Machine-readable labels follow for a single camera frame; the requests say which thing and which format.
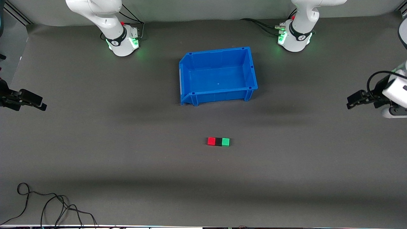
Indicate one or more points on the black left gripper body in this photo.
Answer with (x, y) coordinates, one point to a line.
(374, 98)

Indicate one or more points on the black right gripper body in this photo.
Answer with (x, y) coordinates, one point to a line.
(7, 99)

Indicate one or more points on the small green cube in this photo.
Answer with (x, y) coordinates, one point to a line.
(225, 142)

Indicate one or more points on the small red cube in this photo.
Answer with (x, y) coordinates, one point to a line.
(211, 141)

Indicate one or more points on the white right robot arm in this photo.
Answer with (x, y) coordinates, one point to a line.
(120, 41)

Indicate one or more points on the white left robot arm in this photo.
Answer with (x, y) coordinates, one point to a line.
(299, 41)

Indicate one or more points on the small black cube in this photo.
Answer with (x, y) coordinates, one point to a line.
(218, 142)

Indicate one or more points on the blue plastic storage bin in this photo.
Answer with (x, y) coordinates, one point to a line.
(219, 76)

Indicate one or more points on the dark grey table mat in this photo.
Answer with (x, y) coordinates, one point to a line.
(203, 178)

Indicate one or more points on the small black bracket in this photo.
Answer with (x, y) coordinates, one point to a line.
(2, 57)

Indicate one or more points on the aluminium frame rail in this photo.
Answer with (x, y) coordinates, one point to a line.
(19, 14)
(403, 12)

